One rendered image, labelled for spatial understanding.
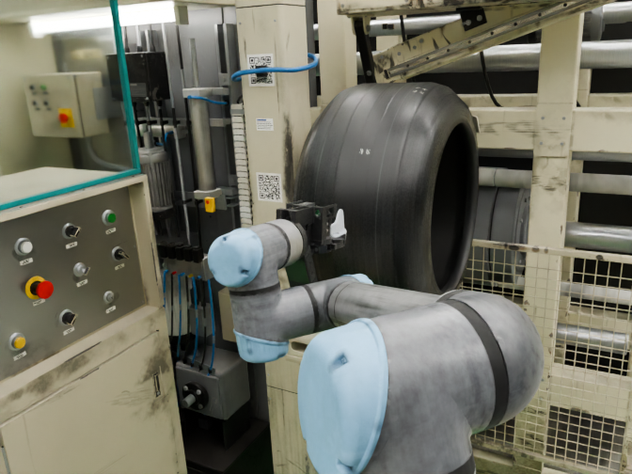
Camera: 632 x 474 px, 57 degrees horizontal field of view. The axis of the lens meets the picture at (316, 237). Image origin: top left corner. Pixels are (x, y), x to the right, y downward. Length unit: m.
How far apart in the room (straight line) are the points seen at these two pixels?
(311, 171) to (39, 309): 0.69
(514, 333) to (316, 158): 0.80
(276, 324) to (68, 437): 0.82
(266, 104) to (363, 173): 0.39
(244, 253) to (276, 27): 0.77
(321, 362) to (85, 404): 1.13
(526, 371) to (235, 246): 0.43
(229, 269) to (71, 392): 0.78
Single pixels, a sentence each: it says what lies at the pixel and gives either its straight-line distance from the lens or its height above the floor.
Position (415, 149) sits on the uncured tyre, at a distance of 1.18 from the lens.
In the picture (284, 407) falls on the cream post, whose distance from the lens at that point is 1.77.
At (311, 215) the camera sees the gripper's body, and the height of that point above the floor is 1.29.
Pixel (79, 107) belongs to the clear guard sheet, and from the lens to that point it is 1.46.
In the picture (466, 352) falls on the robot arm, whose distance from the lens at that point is 0.48.
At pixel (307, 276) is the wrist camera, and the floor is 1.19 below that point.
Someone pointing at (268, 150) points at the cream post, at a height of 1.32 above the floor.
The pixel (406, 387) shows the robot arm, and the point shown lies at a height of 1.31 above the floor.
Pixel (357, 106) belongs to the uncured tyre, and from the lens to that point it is 1.28.
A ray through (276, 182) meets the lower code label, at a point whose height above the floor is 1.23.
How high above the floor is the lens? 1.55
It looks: 18 degrees down
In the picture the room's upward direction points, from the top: 3 degrees counter-clockwise
